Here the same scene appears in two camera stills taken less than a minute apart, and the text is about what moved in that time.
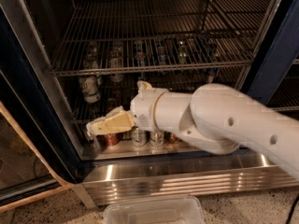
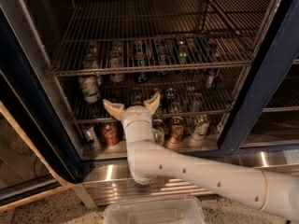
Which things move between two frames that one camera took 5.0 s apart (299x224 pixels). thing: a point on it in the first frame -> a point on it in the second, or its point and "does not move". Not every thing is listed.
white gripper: (144, 109) -> (135, 114)
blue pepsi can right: (213, 57) does not move
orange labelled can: (156, 138) does not move
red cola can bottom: (110, 139) does not move
